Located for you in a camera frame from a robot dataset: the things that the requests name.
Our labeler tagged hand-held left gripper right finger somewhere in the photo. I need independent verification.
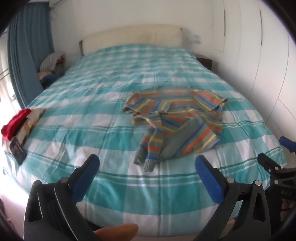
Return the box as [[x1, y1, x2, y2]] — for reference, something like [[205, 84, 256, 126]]
[[195, 155, 271, 241]]

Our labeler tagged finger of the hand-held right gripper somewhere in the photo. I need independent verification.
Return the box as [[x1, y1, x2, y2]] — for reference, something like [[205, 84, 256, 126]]
[[279, 136, 296, 154], [257, 152, 282, 173]]

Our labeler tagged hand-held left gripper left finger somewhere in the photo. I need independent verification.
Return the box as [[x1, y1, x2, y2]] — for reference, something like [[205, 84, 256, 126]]
[[23, 154, 100, 241]]

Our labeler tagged striped knit sweater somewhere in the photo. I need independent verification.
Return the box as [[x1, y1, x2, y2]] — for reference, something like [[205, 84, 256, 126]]
[[122, 85, 228, 172]]

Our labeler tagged pile of clothes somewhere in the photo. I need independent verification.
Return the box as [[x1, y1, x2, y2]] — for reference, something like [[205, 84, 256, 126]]
[[38, 51, 66, 84]]

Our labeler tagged person's left hand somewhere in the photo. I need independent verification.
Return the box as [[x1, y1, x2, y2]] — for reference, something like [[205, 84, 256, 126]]
[[94, 223, 139, 241]]

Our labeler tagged dark label card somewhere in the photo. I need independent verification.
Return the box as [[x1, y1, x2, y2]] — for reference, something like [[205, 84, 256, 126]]
[[9, 137, 26, 165]]

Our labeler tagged bed with teal checked cover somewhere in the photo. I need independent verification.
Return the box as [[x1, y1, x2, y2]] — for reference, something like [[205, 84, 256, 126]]
[[3, 45, 287, 237]]

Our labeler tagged beige checked folded cloth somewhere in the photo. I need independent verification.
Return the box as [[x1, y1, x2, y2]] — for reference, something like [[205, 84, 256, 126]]
[[5, 108, 46, 153]]

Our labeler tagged red folded cloth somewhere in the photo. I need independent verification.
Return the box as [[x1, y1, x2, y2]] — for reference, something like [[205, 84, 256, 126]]
[[1, 108, 32, 141]]

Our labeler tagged white wardrobe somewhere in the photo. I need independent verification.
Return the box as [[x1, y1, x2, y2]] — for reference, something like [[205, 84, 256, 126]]
[[211, 0, 296, 139]]

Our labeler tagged dark nightstand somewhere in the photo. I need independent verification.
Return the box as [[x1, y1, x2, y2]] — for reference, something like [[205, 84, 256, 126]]
[[195, 54, 219, 72]]

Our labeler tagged blue curtain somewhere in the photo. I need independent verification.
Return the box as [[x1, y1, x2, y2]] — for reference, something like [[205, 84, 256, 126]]
[[7, 2, 55, 109]]

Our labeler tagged cream bed headboard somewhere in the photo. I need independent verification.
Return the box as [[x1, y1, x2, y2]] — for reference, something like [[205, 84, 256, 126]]
[[79, 25, 183, 56]]

